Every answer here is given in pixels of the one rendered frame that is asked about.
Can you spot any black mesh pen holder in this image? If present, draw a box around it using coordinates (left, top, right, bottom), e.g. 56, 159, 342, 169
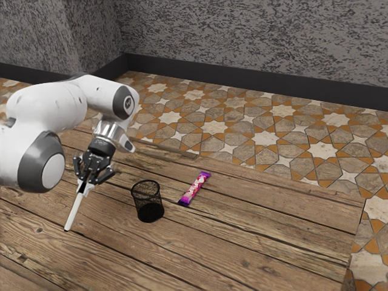
130, 179, 166, 224

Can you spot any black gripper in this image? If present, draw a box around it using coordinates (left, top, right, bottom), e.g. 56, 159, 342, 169
72, 138, 116, 198

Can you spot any purple snack bar wrapper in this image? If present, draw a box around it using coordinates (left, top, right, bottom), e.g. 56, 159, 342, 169
177, 170, 211, 207

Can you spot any white pen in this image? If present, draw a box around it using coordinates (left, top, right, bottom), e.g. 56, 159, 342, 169
64, 192, 84, 233

